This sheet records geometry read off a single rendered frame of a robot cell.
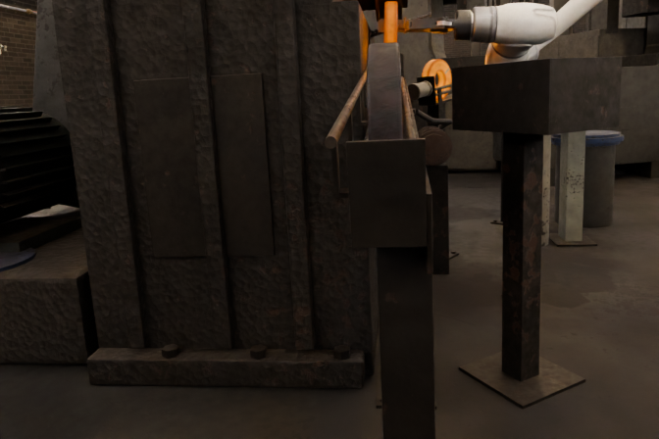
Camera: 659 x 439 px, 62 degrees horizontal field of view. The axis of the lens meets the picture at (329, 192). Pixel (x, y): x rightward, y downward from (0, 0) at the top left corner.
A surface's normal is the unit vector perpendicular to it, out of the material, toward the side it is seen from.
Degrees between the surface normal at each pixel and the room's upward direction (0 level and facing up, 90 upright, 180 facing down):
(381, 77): 53
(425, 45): 90
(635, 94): 90
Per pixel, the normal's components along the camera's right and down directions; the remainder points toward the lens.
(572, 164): -0.11, 0.18
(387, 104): -0.13, -0.11
